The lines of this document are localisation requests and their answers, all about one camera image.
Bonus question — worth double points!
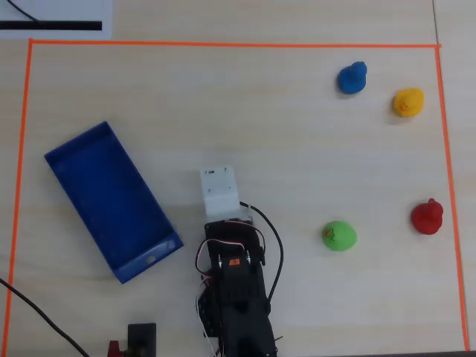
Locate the blue plastic box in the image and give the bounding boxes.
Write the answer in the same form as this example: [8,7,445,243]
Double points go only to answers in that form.
[43,120,184,285]

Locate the orange tape border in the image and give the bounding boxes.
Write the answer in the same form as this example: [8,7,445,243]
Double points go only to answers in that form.
[1,38,472,353]

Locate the red rubber duck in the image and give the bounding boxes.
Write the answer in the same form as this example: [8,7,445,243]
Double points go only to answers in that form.
[411,198,444,236]

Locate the red white servo wires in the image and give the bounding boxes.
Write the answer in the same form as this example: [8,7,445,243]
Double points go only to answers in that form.
[195,219,257,283]

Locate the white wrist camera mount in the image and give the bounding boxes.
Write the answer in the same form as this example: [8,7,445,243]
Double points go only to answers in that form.
[199,164,242,223]

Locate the black camera stand base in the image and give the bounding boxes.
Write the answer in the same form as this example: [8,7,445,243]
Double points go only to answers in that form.
[127,322,158,357]

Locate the blue rubber duck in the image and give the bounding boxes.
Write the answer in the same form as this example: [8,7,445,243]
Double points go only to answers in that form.
[337,61,369,94]

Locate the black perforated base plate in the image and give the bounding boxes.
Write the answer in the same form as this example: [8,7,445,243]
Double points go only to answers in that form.
[196,288,221,339]

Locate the thin black cable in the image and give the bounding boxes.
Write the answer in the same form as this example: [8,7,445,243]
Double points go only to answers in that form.
[6,0,44,24]

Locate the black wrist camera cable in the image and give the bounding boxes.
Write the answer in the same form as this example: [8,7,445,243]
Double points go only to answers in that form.
[239,200,285,302]

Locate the long black cable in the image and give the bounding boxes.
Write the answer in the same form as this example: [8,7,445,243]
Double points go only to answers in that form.
[0,277,90,357]

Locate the white paper with black bar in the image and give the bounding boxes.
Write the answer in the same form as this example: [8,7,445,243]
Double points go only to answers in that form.
[0,0,113,39]

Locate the yellow rubber duck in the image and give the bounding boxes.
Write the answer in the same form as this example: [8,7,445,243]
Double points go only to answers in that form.
[393,88,425,119]

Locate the green rubber duck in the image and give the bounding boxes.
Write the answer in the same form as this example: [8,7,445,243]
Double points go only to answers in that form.
[321,220,358,254]

